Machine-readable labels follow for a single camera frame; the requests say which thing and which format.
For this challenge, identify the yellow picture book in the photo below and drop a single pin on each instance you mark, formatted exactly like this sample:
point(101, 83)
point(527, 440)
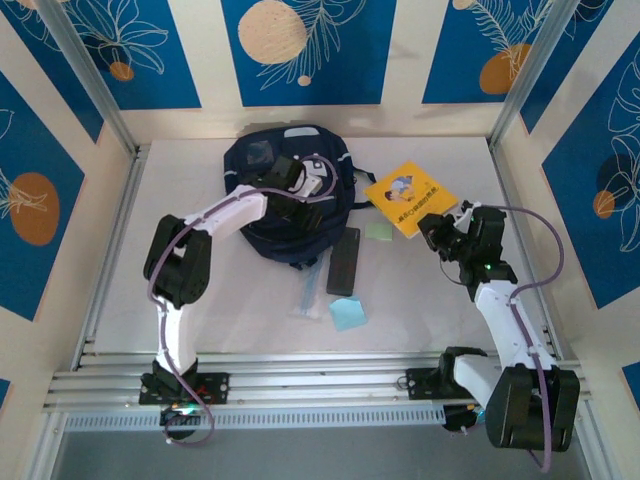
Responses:
point(410, 200)

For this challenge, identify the green sticky note pad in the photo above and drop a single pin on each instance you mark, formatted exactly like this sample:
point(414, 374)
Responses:
point(380, 233)

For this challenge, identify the black pencil case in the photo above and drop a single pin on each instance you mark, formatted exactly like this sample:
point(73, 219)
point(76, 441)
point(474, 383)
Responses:
point(344, 260)

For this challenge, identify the navy blue student backpack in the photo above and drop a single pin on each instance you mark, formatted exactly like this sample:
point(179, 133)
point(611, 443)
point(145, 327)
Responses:
point(240, 175)

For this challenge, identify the clear plastic stationery bag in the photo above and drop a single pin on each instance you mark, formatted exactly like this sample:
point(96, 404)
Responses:
point(306, 300)

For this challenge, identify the light blue note pad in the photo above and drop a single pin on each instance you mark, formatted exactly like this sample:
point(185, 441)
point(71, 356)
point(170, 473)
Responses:
point(347, 315)

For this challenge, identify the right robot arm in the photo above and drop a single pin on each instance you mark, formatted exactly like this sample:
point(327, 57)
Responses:
point(505, 320)

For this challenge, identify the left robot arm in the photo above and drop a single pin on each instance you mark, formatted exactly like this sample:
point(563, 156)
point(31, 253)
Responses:
point(175, 260)

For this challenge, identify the aluminium side rail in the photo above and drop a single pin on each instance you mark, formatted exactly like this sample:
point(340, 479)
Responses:
point(129, 195)
point(507, 200)

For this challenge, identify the aluminium mounting rail beam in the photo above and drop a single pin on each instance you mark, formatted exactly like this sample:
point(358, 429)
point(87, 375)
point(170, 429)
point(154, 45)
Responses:
point(320, 380)

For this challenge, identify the short aluminium frame post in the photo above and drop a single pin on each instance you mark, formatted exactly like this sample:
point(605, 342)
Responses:
point(590, 450)
point(45, 450)

